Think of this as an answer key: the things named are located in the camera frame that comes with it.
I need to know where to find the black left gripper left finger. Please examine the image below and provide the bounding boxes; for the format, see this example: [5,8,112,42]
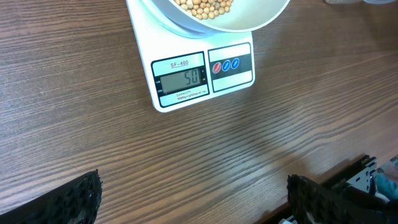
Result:
[1,169,103,224]

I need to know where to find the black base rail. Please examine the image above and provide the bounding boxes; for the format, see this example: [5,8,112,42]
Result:
[254,154,398,224]

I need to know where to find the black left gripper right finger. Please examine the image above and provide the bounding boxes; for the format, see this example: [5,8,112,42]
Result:
[287,174,392,224]

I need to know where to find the soybeans in white bowl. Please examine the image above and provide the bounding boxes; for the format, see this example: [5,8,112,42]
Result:
[173,0,233,20]

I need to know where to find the clear plastic container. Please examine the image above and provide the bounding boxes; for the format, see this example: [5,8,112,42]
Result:
[323,0,397,4]

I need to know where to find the white round bowl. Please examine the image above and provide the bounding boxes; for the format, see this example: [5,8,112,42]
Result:
[152,0,289,33]

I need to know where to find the white digital kitchen scale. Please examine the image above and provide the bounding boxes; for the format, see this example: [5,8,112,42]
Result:
[126,0,255,113]

